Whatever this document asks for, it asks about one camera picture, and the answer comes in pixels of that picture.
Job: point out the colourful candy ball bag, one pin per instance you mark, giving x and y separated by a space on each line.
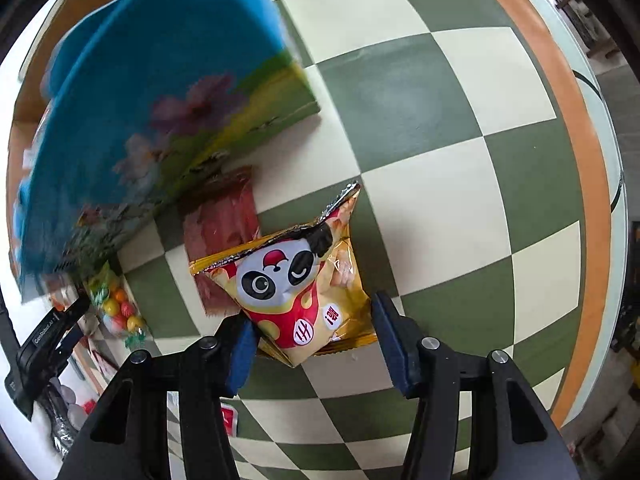
117 305

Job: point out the silver snack packet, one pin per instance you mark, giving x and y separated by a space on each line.
65 425

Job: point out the green checkered table mat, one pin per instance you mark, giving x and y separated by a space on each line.
450 160

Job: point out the blue printed cardboard box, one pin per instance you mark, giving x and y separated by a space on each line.
150 85

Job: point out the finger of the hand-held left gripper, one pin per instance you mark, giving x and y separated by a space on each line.
75 312

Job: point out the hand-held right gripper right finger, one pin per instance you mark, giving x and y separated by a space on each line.
395 345

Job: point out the small red snack packet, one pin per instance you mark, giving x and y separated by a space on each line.
230 420

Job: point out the red brown snack packet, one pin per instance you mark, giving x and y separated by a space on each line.
220 220

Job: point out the panda print snack bag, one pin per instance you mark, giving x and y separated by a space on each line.
285 285

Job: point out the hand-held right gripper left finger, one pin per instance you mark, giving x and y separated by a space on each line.
241 355

